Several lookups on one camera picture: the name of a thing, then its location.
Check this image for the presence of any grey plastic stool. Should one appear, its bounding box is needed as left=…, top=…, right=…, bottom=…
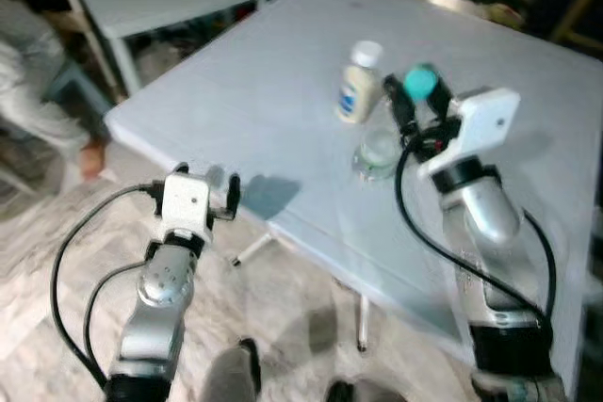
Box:
left=42, top=58, right=114, bottom=116

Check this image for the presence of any person in grey trousers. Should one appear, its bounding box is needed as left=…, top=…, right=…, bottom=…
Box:
left=0, top=0, right=114, bottom=182

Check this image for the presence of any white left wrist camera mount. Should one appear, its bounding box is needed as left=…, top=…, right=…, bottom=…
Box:
left=160, top=172, right=214, bottom=243

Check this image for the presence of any grey robot left leg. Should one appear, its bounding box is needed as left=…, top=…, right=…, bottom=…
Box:
left=203, top=338, right=263, bottom=402

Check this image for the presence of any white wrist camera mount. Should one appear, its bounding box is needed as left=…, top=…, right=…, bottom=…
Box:
left=160, top=172, right=214, bottom=243
left=419, top=88, right=521, bottom=177

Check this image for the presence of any white bottle with yellow label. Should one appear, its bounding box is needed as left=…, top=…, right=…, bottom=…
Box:
left=334, top=40, right=384, bottom=125

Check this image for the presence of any large pale blue folding table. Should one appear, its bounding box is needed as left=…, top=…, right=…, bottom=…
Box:
left=104, top=0, right=603, bottom=402

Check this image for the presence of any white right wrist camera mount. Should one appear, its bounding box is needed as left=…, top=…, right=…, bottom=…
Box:
left=419, top=88, right=521, bottom=177

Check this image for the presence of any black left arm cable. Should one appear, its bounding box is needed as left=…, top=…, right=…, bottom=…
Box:
left=50, top=183, right=163, bottom=394
left=82, top=261, right=152, bottom=391

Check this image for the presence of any grey robot right leg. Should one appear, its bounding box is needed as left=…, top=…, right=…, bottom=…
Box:
left=325, top=378, right=359, bottom=402

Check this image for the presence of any grey robot leg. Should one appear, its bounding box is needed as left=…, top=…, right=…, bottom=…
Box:
left=325, top=378, right=359, bottom=402
left=203, top=338, right=263, bottom=402

